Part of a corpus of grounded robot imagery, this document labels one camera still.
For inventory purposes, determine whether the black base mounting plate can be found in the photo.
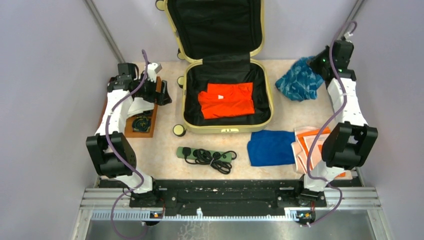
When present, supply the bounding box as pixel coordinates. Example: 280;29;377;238
97;178;362;227

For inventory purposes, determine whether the corner aluminium post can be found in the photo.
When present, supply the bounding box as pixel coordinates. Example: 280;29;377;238
337;0;367;39
83;0;125;63

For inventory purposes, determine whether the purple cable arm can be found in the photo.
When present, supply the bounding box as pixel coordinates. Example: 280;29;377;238
104;49;150;240
300;21;358;229

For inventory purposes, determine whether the dark round patterned item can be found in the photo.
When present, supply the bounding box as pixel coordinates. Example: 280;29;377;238
131;116;152;133

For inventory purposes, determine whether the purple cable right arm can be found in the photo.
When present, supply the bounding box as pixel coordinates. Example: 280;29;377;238
300;21;358;229

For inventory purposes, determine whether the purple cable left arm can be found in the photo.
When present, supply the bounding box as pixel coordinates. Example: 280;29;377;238
104;49;150;240

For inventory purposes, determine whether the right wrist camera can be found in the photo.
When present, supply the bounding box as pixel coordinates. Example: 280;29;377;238
340;31;353;42

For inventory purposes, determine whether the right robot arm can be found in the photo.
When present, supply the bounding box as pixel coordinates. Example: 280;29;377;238
293;40;378;206

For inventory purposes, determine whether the orange folded garment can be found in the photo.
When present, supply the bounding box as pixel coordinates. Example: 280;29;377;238
197;82;255;120

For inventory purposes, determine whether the yellow hard-shell suitcase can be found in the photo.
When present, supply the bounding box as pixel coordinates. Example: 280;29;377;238
155;0;274;137

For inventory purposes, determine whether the green power strip with cable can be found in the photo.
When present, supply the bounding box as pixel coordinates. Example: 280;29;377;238
176;146;238;175

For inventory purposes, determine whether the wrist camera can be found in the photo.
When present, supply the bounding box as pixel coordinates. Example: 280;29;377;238
146;62;163;83
340;31;353;42

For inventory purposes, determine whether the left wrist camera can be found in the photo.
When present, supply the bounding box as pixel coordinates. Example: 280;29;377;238
146;62;163;83

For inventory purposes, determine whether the aluminium rail frame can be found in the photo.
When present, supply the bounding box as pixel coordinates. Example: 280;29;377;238
72;174;394;240

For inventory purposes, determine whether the blue towel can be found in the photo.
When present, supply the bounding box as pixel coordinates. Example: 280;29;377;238
247;130;296;167

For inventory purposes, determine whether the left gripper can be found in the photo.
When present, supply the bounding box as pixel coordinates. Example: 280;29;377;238
134;74;172;106

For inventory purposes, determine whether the orange and pink towel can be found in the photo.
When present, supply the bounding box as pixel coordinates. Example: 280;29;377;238
290;125;353;181

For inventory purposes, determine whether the left corner aluminium post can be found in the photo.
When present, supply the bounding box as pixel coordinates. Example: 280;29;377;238
83;0;125;63

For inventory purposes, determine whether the right corner aluminium post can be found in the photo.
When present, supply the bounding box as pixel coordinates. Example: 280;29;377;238
337;0;367;39

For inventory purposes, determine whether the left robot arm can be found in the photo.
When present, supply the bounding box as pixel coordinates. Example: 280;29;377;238
85;62;172;207

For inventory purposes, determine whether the blue patterned fabric garment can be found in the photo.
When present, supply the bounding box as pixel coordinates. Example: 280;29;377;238
275;56;324;102

